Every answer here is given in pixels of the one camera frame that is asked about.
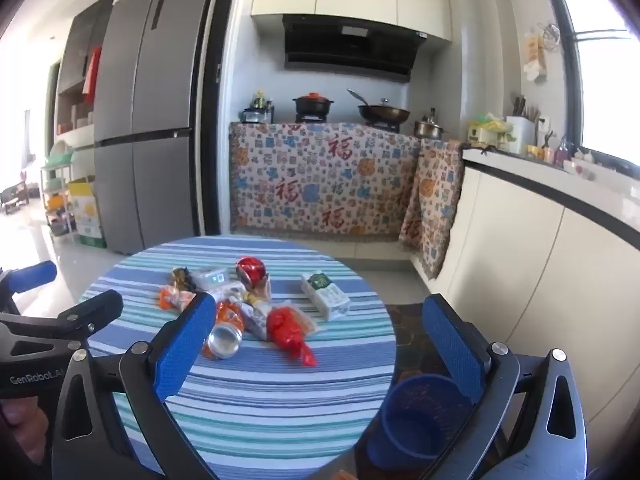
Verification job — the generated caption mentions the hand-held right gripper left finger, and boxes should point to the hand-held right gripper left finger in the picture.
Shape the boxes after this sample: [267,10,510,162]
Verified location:
[50,291,218,480]

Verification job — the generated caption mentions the white base cabinet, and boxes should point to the white base cabinet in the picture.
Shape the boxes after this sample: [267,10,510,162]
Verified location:
[442,147,640,426]

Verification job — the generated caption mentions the yellow cardboard box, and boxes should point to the yellow cardboard box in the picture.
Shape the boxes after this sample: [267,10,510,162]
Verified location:
[67,176,107,250]

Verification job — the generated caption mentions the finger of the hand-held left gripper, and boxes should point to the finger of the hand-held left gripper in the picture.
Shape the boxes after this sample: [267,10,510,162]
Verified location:
[0,260,58,308]
[56,289,125,337]

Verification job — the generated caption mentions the red hanging bag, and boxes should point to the red hanging bag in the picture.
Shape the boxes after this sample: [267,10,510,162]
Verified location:
[82,46,103,106]

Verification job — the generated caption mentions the window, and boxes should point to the window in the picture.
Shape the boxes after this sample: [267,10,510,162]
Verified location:
[542,0,640,181]

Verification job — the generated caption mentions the small bottles on counter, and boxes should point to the small bottles on counter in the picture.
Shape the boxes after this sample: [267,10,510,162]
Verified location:
[525,135,598,178]

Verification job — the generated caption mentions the crushed red can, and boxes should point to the crushed red can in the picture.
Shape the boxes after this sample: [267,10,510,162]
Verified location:
[236,256,271,288]

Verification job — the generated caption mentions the steel pot with lid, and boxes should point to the steel pot with lid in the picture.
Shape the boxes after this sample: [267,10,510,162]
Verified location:
[413,107,449,140]

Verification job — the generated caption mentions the rack with green basins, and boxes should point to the rack with green basins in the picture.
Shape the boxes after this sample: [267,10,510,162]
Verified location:
[41,142,77,238]

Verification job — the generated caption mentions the orange snack wrapper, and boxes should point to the orange snack wrapper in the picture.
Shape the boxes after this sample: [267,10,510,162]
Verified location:
[159,285,197,312]

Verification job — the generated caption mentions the crushed orange can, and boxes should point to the crushed orange can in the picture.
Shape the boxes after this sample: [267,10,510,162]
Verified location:
[202,302,246,361]

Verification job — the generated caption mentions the grey shelf cabinet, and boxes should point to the grey shelf cabinet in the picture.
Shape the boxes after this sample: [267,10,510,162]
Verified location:
[52,5,117,151]

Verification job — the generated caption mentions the hanging wall items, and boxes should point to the hanging wall items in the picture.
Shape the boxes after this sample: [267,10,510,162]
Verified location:
[522,22,561,83]

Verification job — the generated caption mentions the black range hood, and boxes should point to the black range hood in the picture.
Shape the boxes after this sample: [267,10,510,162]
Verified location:
[281,14,428,83]

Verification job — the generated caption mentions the clear plastic box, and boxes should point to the clear plastic box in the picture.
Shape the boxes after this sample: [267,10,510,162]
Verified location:
[192,267,232,292]

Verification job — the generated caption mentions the white utensil holder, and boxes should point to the white utensil holder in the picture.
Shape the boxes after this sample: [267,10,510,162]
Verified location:
[506,95,545,155]

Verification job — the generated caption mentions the narrow printed cloth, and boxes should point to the narrow printed cloth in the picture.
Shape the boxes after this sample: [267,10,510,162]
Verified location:
[398,140,466,281]

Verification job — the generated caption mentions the white green milk carton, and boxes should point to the white green milk carton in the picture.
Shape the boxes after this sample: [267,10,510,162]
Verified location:
[300,271,352,322]

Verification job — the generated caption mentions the grey refrigerator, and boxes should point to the grey refrigerator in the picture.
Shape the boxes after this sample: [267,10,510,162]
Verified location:
[94,0,222,256]

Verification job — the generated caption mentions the blue plastic mesh basket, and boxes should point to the blue plastic mesh basket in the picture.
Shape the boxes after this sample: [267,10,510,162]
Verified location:
[367,372,476,471]

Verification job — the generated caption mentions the wide printed cloth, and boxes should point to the wide printed cloth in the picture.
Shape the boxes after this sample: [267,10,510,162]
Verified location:
[228,121,423,246]

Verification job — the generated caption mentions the red plastic bag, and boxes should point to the red plastic bag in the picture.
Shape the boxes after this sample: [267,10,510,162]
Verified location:
[266,306,319,367]

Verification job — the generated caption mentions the patterned paper wrapper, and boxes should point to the patterned paper wrapper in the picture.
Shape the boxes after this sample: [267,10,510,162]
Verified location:
[239,302,273,341]

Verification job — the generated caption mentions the dark wok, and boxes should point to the dark wok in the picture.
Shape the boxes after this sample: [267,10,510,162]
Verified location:
[347,89,411,126]

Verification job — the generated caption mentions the person's left hand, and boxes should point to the person's left hand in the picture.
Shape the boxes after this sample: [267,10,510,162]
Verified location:
[0,395,51,443]

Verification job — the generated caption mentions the round table, striped cloth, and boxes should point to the round table, striped cloth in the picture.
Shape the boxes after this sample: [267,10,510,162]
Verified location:
[77,236,398,480]

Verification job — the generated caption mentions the yellow green packets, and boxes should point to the yellow green packets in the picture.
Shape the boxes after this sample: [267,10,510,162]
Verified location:
[467,114,516,148]

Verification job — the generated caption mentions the black clay pot orange lid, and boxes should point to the black clay pot orange lid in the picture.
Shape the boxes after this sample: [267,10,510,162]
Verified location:
[292,92,335,123]

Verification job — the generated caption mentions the dark countertop appliance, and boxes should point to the dark countertop appliance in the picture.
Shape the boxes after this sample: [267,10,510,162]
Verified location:
[239,90,276,123]

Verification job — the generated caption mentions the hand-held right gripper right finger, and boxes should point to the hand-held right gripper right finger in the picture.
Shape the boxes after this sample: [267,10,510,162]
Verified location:
[422,294,588,480]

